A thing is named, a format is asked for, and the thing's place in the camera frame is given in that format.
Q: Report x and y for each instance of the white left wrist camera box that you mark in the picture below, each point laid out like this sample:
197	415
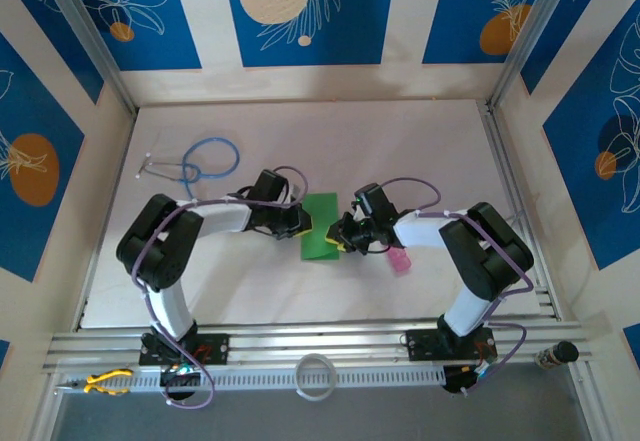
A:
298	190

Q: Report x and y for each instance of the green paper sheet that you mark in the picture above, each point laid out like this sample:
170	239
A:
320	246

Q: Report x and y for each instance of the dark capped bottle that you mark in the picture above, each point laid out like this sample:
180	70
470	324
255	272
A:
565	351

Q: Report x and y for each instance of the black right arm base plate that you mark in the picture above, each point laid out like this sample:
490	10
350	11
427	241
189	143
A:
425	346

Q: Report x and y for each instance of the blue stethoscope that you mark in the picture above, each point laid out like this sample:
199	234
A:
238	159

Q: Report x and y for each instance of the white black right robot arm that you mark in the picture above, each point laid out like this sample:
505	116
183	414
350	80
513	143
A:
465	311

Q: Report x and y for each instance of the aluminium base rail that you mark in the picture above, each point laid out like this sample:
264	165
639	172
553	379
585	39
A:
320	341

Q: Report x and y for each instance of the white tape roll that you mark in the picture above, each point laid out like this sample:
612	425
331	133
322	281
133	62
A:
315	397

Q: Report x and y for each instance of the aluminium table side rail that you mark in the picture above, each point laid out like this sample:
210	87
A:
503	161
121	161

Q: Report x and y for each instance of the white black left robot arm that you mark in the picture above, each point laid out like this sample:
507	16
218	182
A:
165	306

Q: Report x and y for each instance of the aluminium frame post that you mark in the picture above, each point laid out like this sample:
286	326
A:
529	31
86	31

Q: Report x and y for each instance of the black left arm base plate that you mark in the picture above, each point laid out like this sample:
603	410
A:
215	348

